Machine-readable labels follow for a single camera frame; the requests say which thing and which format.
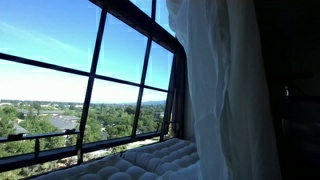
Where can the white sheer curtain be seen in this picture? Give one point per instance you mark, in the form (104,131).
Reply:
(226,100)

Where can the dark balcony railing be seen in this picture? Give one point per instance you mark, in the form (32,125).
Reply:
(33,136)

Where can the dark camera stand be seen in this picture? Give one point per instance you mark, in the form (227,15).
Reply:
(286,90)

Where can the grey roofed building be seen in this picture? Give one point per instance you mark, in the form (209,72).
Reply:
(63,122)

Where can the dark window frame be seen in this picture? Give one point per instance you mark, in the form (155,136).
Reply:
(88,96)

